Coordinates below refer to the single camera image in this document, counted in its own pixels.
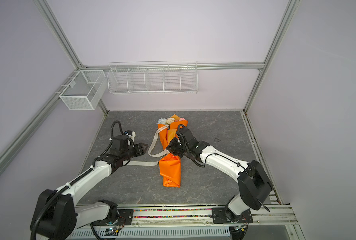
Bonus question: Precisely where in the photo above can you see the white fake rose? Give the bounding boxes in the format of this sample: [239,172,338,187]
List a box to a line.
[157,118,168,125]

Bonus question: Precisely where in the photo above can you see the white wire shelf basket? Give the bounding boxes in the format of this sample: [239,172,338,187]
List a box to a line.
[107,61,199,94]

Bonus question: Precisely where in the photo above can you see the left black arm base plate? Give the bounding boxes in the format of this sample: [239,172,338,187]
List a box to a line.
[98,209,134,226]

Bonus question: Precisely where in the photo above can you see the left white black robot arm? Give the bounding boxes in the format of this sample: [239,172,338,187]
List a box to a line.
[30,131,149,240]

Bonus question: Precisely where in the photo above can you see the white slotted cable duct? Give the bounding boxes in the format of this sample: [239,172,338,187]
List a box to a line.
[68,226,232,240]

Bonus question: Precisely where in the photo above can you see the orange wrapping paper sheet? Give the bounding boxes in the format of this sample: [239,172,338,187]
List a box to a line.
[158,115,188,188]

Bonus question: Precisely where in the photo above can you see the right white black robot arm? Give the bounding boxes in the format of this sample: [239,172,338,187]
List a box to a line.
[167,125,274,223]

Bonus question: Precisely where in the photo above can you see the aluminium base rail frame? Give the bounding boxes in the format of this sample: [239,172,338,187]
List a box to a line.
[74,205,305,240]

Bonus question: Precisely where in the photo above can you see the white printed ribbon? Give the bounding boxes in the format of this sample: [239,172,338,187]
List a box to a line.
[126,125,170,167]

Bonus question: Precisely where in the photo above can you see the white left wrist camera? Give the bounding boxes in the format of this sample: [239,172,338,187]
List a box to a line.
[125,130,136,140]

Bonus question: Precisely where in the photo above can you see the cream fake rose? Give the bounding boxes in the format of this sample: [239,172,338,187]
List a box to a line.
[166,118,176,125]

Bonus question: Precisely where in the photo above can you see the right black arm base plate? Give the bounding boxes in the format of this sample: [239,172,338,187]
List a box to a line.
[211,207,253,224]

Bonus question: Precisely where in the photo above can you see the white mesh box basket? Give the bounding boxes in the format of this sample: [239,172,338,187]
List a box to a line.
[60,70,108,111]

